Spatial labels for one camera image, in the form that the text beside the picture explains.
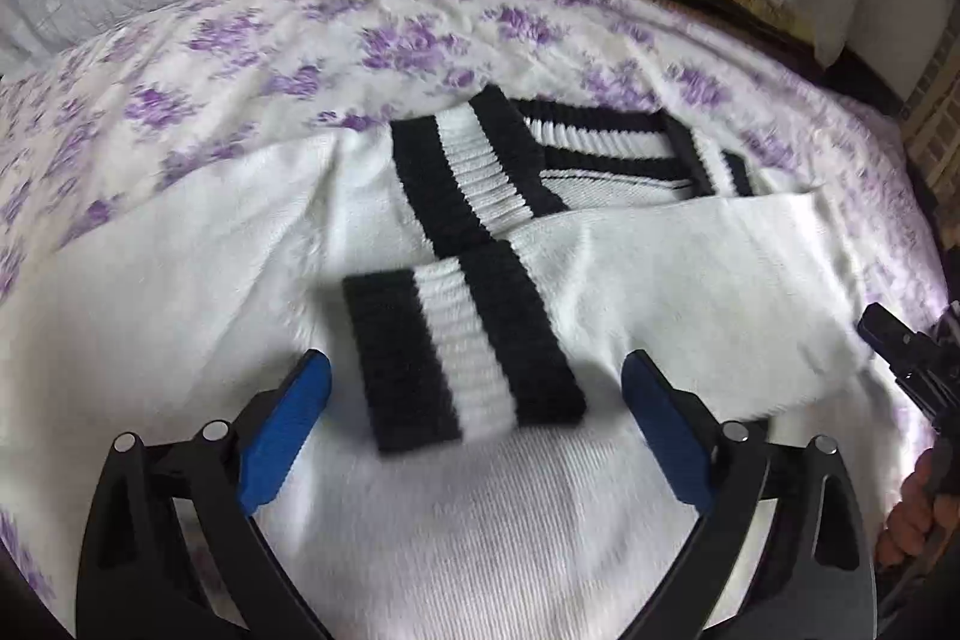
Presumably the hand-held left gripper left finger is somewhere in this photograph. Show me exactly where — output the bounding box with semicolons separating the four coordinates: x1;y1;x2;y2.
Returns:
75;349;335;640

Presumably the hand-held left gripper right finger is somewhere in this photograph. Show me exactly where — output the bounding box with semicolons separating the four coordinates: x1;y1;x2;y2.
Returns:
621;349;878;640

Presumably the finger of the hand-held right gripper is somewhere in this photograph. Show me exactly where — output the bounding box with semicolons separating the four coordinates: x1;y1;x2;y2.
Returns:
857;302;935;386

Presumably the person's right hand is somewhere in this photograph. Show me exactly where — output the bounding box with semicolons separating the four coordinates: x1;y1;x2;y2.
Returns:
876;449;960;570

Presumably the purple floral bedsheet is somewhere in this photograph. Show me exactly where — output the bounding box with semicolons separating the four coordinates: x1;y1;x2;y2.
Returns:
0;0;950;640

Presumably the white sweater with black stripes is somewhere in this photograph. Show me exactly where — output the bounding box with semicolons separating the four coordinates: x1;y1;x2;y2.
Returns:
0;83;871;640

